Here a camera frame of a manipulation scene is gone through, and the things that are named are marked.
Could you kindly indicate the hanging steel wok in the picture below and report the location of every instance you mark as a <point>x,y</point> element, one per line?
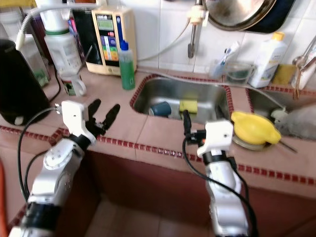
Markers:
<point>247,14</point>

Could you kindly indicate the yellow scouring pad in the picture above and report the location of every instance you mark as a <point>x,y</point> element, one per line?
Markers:
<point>284,74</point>

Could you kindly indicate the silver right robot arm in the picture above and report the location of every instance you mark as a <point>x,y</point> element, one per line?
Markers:
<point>224,192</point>

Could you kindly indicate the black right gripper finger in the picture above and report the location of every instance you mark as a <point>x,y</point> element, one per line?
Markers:
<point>187,123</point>

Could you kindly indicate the clear plastic bag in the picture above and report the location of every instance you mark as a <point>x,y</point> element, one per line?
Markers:
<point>298,123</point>

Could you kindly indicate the black electric kettle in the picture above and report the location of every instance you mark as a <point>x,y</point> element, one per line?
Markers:
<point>22,84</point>

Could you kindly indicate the white blue toothbrush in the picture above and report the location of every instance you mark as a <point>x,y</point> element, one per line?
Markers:
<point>229,52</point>

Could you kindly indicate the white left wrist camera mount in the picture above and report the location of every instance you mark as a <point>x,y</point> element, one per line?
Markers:
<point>75,118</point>

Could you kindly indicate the brown under-counter cabinet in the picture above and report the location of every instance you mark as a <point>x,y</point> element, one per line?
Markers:
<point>153,192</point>

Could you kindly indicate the blue rabbit mug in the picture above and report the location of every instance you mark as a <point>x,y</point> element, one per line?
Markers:
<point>160,109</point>

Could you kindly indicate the white detergent bottle yellow cap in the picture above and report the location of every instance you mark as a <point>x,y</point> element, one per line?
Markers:
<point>267,61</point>

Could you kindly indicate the white printed mug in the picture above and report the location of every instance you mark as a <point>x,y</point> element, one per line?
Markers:
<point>71,84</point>

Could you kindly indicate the clear toothbrush cup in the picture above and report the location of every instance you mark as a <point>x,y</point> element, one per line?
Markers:
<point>216,70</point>

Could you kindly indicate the yellow dish sponge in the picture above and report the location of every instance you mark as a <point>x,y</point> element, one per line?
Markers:
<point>188,105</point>

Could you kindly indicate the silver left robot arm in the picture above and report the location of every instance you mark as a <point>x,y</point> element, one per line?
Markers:
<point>52,173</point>

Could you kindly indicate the steel sink basin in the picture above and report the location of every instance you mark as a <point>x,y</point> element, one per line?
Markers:
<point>264,101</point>
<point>207,96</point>

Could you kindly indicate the white water filter canister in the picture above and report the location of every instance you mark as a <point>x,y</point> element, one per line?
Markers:
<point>61,49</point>

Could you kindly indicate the wall tap with white fitting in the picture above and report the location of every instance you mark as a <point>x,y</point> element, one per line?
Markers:
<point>191,37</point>

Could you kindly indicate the beige water ionizer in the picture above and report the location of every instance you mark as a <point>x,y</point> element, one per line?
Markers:
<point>111,39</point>

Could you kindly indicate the green dish soap bottle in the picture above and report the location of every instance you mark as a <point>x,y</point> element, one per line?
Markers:
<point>127,69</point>

